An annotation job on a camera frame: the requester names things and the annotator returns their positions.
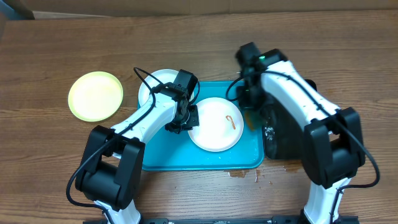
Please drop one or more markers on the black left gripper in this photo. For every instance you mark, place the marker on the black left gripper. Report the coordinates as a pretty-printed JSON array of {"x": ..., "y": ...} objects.
[{"x": 194, "y": 121}]

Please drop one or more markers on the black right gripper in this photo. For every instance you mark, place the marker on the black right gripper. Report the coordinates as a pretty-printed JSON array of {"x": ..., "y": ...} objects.
[{"x": 249, "y": 101}]

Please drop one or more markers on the yellow green sponge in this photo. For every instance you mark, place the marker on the yellow green sponge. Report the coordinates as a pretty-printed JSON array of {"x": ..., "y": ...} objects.
[{"x": 251, "y": 120}]

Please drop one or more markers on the white plate with red stain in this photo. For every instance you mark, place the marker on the white plate with red stain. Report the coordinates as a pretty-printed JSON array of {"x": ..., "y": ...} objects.
[{"x": 221, "y": 125}]

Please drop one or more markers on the yellow-green plate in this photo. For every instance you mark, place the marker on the yellow-green plate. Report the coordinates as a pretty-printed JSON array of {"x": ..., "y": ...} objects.
[{"x": 95, "y": 96}]

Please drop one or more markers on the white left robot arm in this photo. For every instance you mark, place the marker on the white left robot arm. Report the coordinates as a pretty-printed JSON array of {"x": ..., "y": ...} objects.
[{"x": 110, "y": 169}]

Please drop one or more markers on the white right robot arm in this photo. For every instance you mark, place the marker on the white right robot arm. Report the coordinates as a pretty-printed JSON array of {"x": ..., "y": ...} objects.
[{"x": 332, "y": 149}]

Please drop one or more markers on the black plastic tray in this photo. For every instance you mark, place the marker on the black plastic tray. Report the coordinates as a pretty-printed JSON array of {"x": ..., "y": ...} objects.
[{"x": 285, "y": 111}]

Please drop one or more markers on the white plate with blue rim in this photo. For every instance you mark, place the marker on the white plate with blue rim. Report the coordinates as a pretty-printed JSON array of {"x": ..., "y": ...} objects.
[{"x": 155, "y": 85}]

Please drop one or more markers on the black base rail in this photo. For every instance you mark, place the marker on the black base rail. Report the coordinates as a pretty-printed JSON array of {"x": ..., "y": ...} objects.
[{"x": 224, "y": 220}]

